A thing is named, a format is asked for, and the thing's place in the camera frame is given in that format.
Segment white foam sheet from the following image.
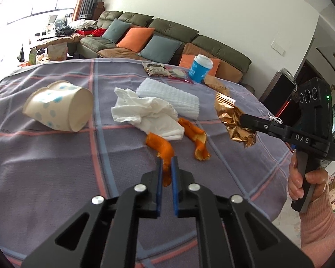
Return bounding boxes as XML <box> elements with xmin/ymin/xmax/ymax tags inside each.
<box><xmin>136</xmin><ymin>78</ymin><xmax>199</xmax><ymax>120</ymax></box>

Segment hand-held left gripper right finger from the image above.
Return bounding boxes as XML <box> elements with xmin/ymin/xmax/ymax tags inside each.
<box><xmin>170</xmin><ymin>156</ymin><xmax>314</xmax><ymax>268</ymax></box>

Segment paper cup blue dots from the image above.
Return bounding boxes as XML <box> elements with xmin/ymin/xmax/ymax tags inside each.
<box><xmin>23</xmin><ymin>80</ymin><xmax>95</xmax><ymax>132</ymax></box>

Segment brown cardboard boxes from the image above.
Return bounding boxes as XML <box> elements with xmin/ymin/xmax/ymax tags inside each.
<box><xmin>92</xmin><ymin>2</ymin><xmax>105</xmax><ymax>16</ymax></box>

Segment green brown sofa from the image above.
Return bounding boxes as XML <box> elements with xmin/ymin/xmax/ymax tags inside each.
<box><xmin>80</xmin><ymin>10</ymin><xmax>254</xmax><ymax>90</ymax></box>

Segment black tower appliance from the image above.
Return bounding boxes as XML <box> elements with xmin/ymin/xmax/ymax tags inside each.
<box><xmin>258</xmin><ymin>68</ymin><xmax>299</xmax><ymax>118</ymax></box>

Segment blue cup white lid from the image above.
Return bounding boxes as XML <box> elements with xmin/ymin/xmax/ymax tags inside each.
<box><xmin>188</xmin><ymin>54</ymin><xmax>214</xmax><ymax>84</ymax></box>

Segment blue cushion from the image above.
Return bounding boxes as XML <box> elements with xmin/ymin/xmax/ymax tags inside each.
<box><xmin>138</xmin><ymin>35</ymin><xmax>182</xmax><ymax>65</ymax></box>
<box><xmin>102</xmin><ymin>18</ymin><xmax>132</xmax><ymax>44</ymax></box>

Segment white office chair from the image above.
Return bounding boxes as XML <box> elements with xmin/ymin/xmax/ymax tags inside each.
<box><xmin>46</xmin><ymin>15</ymin><xmax>58</xmax><ymax>32</ymax></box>

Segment person's right hand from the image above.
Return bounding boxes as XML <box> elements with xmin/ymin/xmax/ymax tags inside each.
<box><xmin>287</xmin><ymin>153</ymin><xmax>330</xmax><ymax>201</ymax></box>

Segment crumpled white tissue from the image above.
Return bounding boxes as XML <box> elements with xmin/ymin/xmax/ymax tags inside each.
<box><xmin>111</xmin><ymin>87</ymin><xmax>185</xmax><ymax>141</ymax></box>

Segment pile of clothes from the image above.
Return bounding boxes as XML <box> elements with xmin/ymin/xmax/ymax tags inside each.
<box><xmin>54</xmin><ymin>19</ymin><xmax>98</xmax><ymax>37</ymax></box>

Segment large balcony window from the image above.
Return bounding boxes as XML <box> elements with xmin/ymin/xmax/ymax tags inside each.
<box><xmin>0</xmin><ymin>0</ymin><xmax>87</xmax><ymax>34</ymax></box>

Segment black white snack packet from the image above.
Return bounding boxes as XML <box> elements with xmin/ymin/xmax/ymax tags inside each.
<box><xmin>142</xmin><ymin>63</ymin><xmax>171</xmax><ymax>77</ymax></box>

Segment plastic bag white pieces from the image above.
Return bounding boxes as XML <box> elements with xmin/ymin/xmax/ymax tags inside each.
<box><xmin>167</xmin><ymin>67</ymin><xmax>194</xmax><ymax>84</ymax></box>

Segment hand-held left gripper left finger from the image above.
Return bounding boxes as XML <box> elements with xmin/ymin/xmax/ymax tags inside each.
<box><xmin>22</xmin><ymin>160</ymin><xmax>164</xmax><ymax>268</ymax></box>

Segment orange peel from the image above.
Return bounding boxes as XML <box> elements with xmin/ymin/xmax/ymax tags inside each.
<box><xmin>146</xmin><ymin>132</ymin><xmax>175</xmax><ymax>187</ymax></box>
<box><xmin>178</xmin><ymin>118</ymin><xmax>211</xmax><ymax>161</ymax></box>

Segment blue checked tablecloth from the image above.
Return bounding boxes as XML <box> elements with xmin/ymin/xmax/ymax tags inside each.
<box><xmin>0</xmin><ymin>57</ymin><xmax>296</xmax><ymax>268</ymax></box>

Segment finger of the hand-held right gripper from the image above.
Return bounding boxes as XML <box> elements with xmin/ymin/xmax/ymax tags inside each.
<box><xmin>239</xmin><ymin>113</ymin><xmax>286</xmax><ymax>140</ymax></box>

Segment gold foil wrapper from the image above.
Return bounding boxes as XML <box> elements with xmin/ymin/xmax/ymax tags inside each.
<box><xmin>214</xmin><ymin>93</ymin><xmax>258</xmax><ymax>148</ymax></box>

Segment coffee table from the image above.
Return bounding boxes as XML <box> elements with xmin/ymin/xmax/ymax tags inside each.
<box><xmin>17</xmin><ymin>38</ymin><xmax>81</xmax><ymax>65</ymax></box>

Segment white string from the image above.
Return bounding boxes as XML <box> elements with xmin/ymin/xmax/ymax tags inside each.
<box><xmin>267</xmin><ymin>112</ymin><xmax>283</xmax><ymax>124</ymax></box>

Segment brown paper bag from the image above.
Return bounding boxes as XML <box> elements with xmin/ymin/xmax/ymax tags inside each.
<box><xmin>49</xmin><ymin>42</ymin><xmax>67</xmax><ymax>61</ymax></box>

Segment flat gold packet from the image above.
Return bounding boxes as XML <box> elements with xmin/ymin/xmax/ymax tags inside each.
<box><xmin>204</xmin><ymin>75</ymin><xmax>231</xmax><ymax>97</ymax></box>

